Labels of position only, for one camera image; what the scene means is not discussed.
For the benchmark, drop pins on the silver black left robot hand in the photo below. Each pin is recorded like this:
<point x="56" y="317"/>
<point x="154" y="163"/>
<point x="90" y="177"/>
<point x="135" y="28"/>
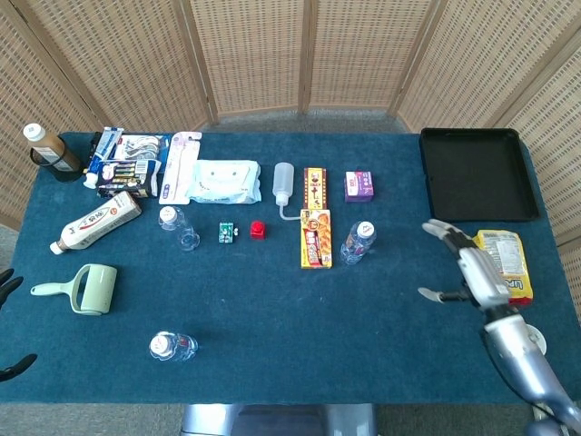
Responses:
<point x="9" y="284"/>

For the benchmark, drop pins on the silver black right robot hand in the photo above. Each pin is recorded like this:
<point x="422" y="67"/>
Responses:
<point x="481" y="277"/>

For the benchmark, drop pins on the clear water bottle purple label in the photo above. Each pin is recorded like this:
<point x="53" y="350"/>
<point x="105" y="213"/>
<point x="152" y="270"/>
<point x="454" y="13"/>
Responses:
<point x="356" y="245"/>

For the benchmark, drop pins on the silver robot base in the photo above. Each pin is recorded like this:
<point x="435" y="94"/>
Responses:
<point x="272" y="422"/>

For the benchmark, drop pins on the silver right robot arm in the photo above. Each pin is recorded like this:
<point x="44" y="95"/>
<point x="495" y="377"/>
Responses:
<point x="522" y="349"/>

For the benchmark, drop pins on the yellow snack bag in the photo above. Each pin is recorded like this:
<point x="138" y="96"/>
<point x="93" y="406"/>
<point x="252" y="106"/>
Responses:
<point x="508" y="259"/>

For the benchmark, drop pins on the small white plastic container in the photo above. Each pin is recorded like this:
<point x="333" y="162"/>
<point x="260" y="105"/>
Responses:
<point x="539" y="341"/>

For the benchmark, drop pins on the pale green lint roller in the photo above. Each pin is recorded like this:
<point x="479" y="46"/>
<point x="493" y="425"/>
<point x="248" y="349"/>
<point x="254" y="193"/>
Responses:
<point x="97" y="290"/>

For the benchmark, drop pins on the black plastic tray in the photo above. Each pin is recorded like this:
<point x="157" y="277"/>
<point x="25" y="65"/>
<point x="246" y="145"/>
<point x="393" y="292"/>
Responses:
<point x="479" y="175"/>

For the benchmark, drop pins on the white label milk tea bottle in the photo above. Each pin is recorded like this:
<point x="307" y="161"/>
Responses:
<point x="97" y="222"/>

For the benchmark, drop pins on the brown liquid bottle white cap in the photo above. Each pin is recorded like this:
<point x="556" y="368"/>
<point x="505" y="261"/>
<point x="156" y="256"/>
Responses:
<point x="50" y="150"/>

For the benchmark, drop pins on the purple box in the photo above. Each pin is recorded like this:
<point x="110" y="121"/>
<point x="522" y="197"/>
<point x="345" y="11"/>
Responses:
<point x="359" y="186"/>

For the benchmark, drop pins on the dark battery pack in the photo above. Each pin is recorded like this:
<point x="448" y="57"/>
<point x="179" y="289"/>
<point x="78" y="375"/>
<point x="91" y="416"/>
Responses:
<point x="127" y="175"/>

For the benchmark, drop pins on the blue white toothpaste tube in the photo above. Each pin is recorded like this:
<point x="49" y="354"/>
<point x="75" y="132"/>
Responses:
<point x="106" y="145"/>

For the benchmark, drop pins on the yellow curry box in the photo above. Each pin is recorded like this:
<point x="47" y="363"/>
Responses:
<point x="316" y="238"/>

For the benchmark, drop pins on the clear water bottle nearly empty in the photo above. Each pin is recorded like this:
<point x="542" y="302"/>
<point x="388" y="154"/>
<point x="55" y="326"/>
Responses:
<point x="174" y="222"/>

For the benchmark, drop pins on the narrow red yellow box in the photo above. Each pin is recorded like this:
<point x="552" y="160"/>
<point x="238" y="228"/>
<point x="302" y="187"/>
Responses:
<point x="315" y="188"/>

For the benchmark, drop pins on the white razor blister pack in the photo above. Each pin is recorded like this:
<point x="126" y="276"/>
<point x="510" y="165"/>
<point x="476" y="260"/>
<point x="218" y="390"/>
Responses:
<point x="140" y="145"/>

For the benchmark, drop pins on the pink toothbrush blister pack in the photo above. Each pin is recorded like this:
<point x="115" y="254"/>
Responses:
<point x="179" y="168"/>

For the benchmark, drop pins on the blue tablecloth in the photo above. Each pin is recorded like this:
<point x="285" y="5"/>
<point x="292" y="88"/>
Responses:
<point x="272" y="318"/>

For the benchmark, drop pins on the white squeeze wash bottle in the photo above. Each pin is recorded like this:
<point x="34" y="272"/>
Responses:
<point x="283" y="179"/>

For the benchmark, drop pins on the small green circuit board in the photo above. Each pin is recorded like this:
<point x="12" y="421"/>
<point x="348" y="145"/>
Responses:
<point x="224" y="232"/>

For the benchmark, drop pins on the small red block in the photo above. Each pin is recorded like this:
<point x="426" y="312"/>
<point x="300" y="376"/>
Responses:
<point x="258" y="230"/>

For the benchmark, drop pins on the pale blue wet wipes pack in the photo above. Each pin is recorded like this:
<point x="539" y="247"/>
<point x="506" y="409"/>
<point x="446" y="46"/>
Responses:
<point x="224" y="181"/>

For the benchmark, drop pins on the woven folding screen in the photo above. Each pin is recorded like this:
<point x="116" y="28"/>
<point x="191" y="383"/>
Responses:
<point x="249" y="54"/>

